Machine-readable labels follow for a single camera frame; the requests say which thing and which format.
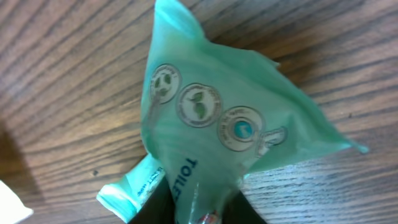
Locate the white barcode scanner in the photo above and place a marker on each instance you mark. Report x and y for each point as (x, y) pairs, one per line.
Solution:
(13, 211)

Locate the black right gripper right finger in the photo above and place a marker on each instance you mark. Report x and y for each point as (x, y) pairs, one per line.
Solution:
(239, 211)

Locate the green toilet tissue pack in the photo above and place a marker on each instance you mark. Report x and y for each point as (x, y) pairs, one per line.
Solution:
(210, 115)

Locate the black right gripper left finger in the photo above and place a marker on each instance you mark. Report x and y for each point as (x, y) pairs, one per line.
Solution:
(159, 208)

